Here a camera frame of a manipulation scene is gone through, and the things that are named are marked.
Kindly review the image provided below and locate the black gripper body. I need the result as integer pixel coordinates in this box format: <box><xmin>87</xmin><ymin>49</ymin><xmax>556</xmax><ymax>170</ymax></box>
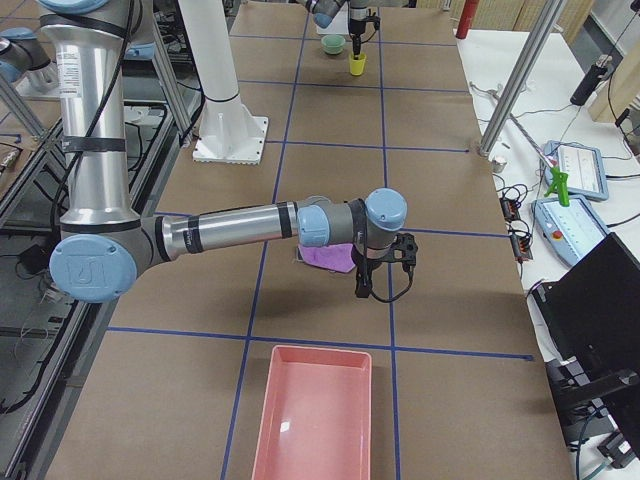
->
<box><xmin>348</xmin><ymin>19</ymin><xmax>367</xmax><ymax>36</ymax></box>
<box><xmin>354</xmin><ymin>257</ymin><xmax>382</xmax><ymax>290</ymax></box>

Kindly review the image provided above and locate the purple microfiber cloth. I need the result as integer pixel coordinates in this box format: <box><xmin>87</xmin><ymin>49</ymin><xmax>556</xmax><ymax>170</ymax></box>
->
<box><xmin>297</xmin><ymin>244</ymin><xmax>355</xmax><ymax>274</ymax></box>

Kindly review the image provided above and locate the yellow plastic cup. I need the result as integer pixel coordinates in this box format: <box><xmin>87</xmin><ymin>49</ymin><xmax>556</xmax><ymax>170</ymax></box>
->
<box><xmin>348</xmin><ymin>53</ymin><xmax>367</xmax><ymax>77</ymax></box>

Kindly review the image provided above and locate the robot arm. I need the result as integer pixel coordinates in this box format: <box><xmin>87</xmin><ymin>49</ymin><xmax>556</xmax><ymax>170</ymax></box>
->
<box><xmin>297</xmin><ymin>0</ymin><xmax>380</xmax><ymax>59</ymax></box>
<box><xmin>40</xmin><ymin>1</ymin><xmax>418</xmax><ymax>303</ymax></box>

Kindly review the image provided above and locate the clear plastic bin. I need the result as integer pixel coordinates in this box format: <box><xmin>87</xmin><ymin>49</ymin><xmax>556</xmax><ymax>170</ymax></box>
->
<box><xmin>313</xmin><ymin>9</ymin><xmax>367</xmax><ymax>35</ymax></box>

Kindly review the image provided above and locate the green plastic bowl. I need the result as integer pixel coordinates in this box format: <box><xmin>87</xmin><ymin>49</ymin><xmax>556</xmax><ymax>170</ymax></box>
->
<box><xmin>321</xmin><ymin>34</ymin><xmax>346</xmax><ymax>56</ymax></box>

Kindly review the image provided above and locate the red cylinder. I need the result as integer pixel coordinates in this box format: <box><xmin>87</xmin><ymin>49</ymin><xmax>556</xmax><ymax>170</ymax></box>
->
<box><xmin>455</xmin><ymin>0</ymin><xmax>480</xmax><ymax>40</ymax></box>

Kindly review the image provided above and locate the pink plastic tray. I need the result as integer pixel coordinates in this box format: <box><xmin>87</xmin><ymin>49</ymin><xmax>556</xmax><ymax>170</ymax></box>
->
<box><xmin>252</xmin><ymin>345</ymin><xmax>372</xmax><ymax>479</ymax></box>

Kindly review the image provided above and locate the lower teach pendant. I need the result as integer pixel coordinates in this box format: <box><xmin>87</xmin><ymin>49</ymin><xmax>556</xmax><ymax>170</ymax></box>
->
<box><xmin>533</xmin><ymin>194</ymin><xmax>610</xmax><ymax>267</ymax></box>

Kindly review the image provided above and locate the teach pendant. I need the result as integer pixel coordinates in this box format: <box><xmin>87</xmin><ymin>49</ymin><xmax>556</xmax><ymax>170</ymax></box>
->
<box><xmin>543</xmin><ymin>140</ymin><xmax>609</xmax><ymax>201</ymax></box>
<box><xmin>533</xmin><ymin>194</ymin><xmax>610</xmax><ymax>267</ymax></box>

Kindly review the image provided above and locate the green plastic clamp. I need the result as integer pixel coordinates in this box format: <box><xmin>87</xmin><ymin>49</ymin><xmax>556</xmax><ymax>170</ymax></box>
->
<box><xmin>544</xmin><ymin>166</ymin><xmax>570</xmax><ymax>207</ymax></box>

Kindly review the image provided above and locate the black handheld device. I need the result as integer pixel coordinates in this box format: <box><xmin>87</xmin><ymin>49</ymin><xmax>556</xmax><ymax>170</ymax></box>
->
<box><xmin>570</xmin><ymin>54</ymin><xmax>613</xmax><ymax>107</ymax></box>

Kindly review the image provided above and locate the upper teach pendant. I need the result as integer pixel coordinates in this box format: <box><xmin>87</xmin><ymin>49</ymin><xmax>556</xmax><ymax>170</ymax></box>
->
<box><xmin>543</xmin><ymin>140</ymin><xmax>609</xmax><ymax>201</ymax></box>

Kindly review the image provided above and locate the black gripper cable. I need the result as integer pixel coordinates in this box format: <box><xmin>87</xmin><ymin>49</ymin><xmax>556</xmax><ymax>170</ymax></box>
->
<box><xmin>369</xmin><ymin>259</ymin><xmax>415</xmax><ymax>304</ymax></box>

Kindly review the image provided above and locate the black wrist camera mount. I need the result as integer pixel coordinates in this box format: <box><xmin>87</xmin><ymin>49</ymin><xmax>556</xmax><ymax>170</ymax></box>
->
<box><xmin>393</xmin><ymin>233</ymin><xmax>418</xmax><ymax>274</ymax></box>

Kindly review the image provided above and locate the white camera stand base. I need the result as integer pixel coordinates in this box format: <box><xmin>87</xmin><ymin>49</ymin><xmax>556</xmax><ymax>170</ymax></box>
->
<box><xmin>179</xmin><ymin>1</ymin><xmax>269</xmax><ymax>165</ymax></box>

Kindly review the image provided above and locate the aluminium frame post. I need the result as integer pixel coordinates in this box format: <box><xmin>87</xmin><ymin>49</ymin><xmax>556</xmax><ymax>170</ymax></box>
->
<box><xmin>478</xmin><ymin>0</ymin><xmax>567</xmax><ymax>157</ymax></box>

